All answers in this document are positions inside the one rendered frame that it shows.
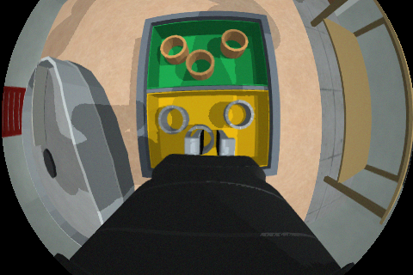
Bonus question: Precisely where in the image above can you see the grey round turntable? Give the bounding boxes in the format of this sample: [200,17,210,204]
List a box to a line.
[22,56,135,246]

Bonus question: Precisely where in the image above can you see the grey metal sleeve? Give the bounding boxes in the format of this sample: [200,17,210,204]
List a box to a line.
[223,100,254,130]
[158,105,189,134]
[185,125,214,155]

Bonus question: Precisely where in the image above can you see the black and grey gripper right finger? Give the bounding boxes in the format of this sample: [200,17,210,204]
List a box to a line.
[216,130,236,156]

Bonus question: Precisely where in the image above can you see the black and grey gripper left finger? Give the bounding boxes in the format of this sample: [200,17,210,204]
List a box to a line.
[184,130,204,155]

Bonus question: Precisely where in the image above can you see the dark grey divided bin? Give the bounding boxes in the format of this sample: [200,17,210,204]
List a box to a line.
[136,11,280,178]

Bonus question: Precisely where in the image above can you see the bronze bushing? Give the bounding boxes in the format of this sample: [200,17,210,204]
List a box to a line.
[220,29,248,58]
[186,49,214,81]
[160,35,189,64]

